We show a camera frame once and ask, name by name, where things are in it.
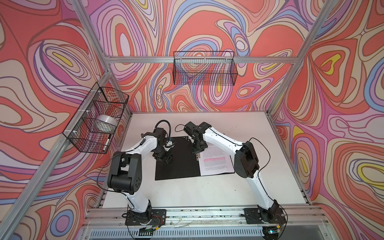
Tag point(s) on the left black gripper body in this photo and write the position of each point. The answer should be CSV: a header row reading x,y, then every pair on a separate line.
x,y
162,154

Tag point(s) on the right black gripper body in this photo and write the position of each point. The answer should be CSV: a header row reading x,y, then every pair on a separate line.
x,y
198,146

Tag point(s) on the printed paper sheet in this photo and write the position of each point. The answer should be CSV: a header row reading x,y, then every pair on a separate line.
x,y
215,161

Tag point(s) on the white folder black inside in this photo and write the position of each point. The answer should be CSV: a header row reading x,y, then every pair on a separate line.
x,y
185,164

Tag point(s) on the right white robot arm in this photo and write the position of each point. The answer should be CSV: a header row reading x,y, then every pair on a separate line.
x,y
244,158

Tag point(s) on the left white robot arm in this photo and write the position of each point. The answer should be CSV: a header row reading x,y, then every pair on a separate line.
x,y
126,171

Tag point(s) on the white marker pen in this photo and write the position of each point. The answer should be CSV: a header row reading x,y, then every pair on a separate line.
x,y
106,145

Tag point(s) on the silver tape roll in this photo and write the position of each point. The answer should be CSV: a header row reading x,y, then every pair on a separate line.
x,y
106,124

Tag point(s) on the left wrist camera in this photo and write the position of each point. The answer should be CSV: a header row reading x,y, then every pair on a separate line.
x,y
160,133

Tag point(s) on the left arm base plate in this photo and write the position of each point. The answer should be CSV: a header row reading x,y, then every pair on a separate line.
x,y
154,218

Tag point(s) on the black wire basket left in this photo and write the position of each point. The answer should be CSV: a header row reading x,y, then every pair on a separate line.
x,y
81,131

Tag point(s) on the black wire basket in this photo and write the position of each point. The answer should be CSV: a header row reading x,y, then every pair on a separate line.
x,y
204,68
81,131

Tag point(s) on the black wire basket back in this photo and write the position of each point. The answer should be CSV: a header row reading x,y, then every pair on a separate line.
x,y
204,68

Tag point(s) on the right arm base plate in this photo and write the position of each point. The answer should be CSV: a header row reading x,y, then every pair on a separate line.
x,y
257,216

